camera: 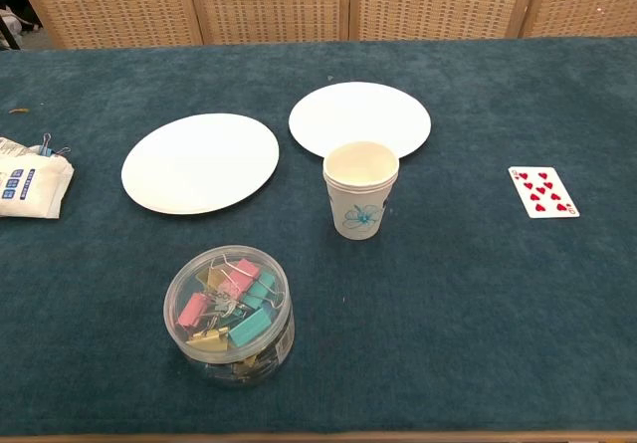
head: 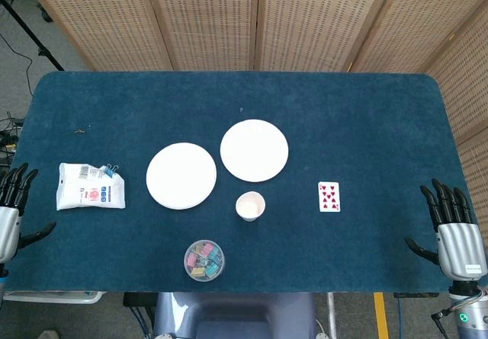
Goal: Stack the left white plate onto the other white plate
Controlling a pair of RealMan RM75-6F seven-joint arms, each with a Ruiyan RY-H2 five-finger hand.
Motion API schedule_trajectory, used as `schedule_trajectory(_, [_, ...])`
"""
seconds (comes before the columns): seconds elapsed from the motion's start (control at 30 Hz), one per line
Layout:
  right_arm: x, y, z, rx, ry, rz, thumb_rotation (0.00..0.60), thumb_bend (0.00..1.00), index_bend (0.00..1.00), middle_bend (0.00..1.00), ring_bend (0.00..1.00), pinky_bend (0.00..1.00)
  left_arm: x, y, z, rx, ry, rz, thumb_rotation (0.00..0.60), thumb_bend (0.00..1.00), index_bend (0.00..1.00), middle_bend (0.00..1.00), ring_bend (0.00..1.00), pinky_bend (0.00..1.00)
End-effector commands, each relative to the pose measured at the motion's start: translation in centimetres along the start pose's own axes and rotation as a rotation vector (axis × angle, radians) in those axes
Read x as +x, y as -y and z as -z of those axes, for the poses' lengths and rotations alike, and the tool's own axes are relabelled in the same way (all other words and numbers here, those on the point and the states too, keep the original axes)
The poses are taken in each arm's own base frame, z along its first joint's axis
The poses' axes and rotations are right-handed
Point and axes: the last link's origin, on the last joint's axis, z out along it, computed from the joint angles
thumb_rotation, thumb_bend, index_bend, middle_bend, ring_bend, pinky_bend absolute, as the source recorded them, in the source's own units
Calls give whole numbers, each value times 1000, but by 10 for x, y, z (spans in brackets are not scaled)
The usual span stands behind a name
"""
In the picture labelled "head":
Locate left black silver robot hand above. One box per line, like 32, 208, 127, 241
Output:
0, 162, 57, 264

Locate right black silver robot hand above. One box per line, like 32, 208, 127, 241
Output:
404, 178, 488, 281

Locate white paper plate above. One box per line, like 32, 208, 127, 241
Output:
220, 119, 290, 183
146, 142, 218, 211

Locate white printed plastic bag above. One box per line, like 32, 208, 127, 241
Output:
56, 162, 126, 212

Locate white flat board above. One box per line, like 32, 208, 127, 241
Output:
2, 291, 106, 304

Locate nine of hearts playing card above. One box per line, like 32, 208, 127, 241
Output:
317, 181, 342, 213

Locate white metal pole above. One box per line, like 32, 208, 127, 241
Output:
326, 292, 339, 339

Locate dark blue table carpet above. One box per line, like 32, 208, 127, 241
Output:
3, 71, 477, 294

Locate black tripod stand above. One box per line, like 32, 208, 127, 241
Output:
0, 0, 65, 72

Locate clear tub of binder clips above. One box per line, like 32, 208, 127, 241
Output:
183, 239, 226, 283

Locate white paper cup blue flower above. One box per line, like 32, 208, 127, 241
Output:
235, 190, 266, 222

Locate purple-grey robot torso base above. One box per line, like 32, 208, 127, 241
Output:
153, 292, 318, 339

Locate woven wooden folding screen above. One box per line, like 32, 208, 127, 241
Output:
18, 0, 488, 203

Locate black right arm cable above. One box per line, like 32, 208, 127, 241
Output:
431, 307, 461, 339

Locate tangled floor cables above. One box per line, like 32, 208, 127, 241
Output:
0, 110, 26, 165

